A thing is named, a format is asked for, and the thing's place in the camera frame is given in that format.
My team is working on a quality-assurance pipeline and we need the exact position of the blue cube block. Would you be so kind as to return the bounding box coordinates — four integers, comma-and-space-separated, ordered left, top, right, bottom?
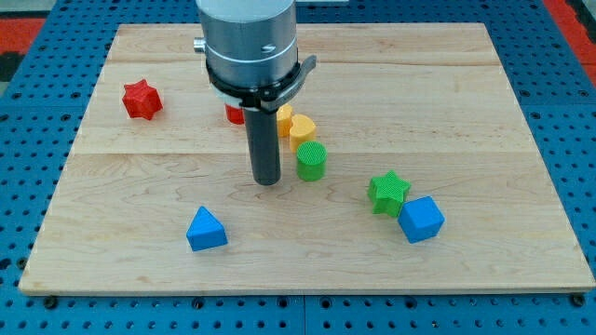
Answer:
398, 195, 445, 244

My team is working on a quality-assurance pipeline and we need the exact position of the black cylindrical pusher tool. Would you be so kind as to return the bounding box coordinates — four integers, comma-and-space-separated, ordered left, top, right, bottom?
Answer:
243, 109, 280, 186

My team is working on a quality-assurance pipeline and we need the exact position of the red block behind tool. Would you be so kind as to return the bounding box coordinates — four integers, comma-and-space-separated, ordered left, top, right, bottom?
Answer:
224, 104, 245, 125

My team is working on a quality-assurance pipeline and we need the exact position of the yellow heart block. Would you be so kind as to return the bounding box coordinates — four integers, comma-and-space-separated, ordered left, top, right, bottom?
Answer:
290, 114, 317, 153

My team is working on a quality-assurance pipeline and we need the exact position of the blue triangle block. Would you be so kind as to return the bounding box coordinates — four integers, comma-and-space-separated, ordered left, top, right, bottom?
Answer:
185, 206, 228, 252

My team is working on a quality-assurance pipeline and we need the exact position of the wooden board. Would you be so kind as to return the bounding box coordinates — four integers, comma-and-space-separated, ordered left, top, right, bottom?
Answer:
19, 23, 595, 296

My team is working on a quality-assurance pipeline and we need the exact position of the black clamp ring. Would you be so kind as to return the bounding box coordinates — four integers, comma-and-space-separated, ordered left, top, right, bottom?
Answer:
205, 54, 318, 114

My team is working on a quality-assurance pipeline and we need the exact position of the green star block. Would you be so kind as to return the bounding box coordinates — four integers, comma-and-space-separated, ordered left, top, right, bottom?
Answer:
367, 170, 411, 218

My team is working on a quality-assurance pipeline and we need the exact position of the yellow block behind tool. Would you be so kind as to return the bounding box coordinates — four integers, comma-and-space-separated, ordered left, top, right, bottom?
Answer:
277, 103, 293, 138

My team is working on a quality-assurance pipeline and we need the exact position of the red star block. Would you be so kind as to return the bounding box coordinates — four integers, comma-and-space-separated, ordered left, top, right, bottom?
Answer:
122, 79, 163, 120

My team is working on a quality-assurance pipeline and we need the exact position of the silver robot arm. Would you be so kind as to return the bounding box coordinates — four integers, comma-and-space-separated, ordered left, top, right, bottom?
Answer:
196, 0, 298, 88

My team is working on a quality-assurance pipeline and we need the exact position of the green cylinder block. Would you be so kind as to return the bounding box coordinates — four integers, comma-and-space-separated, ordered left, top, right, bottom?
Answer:
296, 141, 327, 181

